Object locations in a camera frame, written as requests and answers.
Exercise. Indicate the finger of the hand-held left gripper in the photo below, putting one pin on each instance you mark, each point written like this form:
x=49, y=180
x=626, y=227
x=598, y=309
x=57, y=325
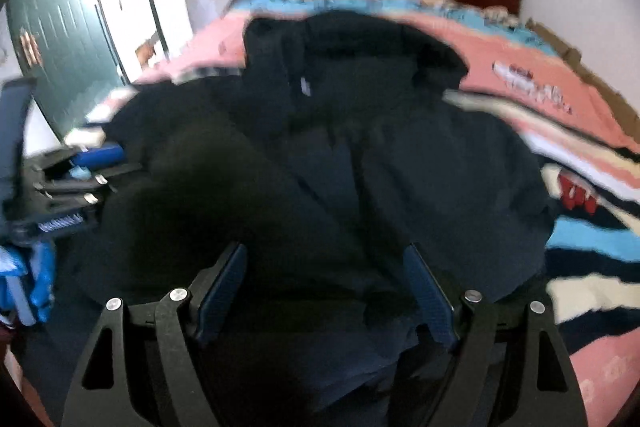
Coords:
x=100, y=155
x=75, y=197

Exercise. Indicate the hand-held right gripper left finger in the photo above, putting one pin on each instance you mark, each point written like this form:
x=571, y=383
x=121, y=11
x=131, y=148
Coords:
x=222, y=292

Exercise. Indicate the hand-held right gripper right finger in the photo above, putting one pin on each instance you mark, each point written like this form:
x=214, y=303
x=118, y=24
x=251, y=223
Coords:
x=430, y=297

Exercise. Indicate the dark navy jacket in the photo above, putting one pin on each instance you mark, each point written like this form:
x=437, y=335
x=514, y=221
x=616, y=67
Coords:
x=325, y=157

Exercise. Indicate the green door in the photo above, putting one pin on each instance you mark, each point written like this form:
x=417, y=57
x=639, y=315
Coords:
x=60, y=32

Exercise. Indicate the pink striped printed blanket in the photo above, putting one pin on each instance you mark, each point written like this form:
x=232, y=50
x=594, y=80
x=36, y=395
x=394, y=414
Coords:
x=525, y=57

